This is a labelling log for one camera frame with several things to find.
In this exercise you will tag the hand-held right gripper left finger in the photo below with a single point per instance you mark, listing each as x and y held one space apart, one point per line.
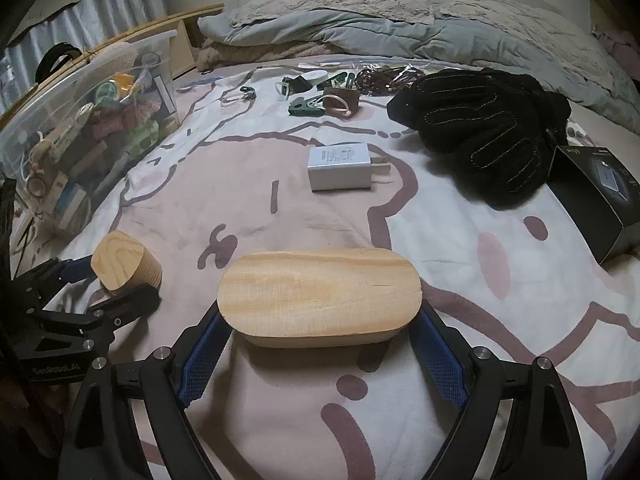
200 360

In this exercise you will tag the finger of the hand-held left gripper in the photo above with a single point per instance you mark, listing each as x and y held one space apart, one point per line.
75 269
130 305

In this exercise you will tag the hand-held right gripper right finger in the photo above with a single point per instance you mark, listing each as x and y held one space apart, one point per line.
440 360

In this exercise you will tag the small round wooden block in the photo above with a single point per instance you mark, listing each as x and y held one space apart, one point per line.
125 265

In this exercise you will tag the oval wooden block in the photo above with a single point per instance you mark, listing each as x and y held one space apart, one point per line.
320 295

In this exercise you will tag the clear plastic storage box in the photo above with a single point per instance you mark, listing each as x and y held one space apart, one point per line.
150 125

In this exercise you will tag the printed cartoon blanket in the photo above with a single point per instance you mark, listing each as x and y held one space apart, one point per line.
300 220

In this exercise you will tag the yellow lid green jar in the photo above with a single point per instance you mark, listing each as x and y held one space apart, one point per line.
106 92

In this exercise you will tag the black cap on shelf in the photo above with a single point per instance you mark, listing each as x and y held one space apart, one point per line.
50 60

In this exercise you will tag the white charger adapter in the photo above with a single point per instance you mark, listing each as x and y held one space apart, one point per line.
337 167

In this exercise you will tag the black cardboard box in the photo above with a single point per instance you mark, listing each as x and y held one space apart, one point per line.
600 210

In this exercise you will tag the black knit gloves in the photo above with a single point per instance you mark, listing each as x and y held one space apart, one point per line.
475 125

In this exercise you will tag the wooden bedside shelf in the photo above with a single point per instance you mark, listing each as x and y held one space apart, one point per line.
181 50

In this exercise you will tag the grey curtain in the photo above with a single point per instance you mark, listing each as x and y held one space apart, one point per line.
125 10

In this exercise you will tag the beige fleece blanket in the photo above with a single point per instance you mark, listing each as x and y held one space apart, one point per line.
240 54

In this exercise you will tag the brown leather holder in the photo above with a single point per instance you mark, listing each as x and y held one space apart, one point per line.
340 99

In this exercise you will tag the white tape roll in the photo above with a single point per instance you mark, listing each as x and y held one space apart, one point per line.
313 77

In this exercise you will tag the grey duvet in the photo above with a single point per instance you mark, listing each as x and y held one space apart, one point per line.
400 35

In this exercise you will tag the pink clothes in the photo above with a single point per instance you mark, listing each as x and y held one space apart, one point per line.
622 47

